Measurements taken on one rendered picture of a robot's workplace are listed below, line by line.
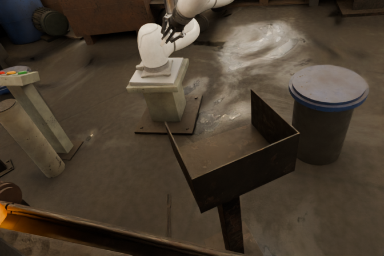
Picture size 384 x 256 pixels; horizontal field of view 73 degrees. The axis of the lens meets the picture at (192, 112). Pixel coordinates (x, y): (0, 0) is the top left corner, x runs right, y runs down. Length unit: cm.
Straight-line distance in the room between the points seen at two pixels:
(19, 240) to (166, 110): 138
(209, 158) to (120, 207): 83
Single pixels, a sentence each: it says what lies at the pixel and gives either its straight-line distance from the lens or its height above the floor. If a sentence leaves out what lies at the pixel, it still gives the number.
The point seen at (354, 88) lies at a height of 43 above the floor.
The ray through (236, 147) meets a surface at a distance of 76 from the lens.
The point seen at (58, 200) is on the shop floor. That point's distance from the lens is 169.
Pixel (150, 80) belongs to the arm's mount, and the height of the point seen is 37.
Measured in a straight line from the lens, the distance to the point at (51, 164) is 175.
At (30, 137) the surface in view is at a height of 32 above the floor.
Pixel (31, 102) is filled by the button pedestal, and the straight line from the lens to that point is 168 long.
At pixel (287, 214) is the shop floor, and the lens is 133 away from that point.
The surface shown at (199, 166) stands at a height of 61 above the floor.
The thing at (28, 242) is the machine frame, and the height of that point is 87.
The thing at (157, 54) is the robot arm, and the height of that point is 51.
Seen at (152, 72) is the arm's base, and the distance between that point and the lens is 157.
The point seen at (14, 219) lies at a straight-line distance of 77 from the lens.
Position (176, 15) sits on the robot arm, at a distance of 115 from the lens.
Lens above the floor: 116
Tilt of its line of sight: 39 degrees down
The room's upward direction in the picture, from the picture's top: 12 degrees counter-clockwise
